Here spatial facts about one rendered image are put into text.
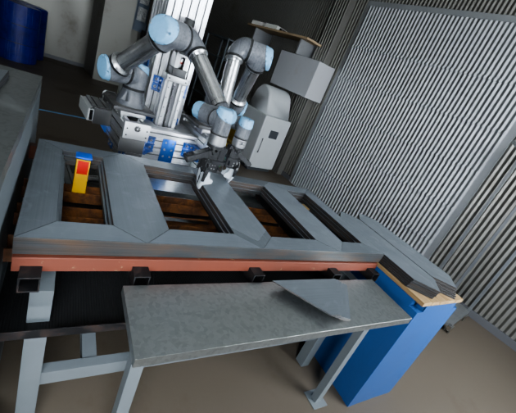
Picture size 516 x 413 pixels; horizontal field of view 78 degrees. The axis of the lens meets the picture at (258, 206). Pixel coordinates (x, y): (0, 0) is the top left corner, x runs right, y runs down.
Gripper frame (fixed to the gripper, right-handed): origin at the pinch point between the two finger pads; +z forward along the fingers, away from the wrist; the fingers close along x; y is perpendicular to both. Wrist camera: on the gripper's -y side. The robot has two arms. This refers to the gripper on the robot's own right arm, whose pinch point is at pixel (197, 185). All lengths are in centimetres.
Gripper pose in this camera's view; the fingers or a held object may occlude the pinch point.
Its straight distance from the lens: 142.1
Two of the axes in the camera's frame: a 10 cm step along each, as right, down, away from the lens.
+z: -3.6, 8.6, 3.7
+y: 8.3, 1.1, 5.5
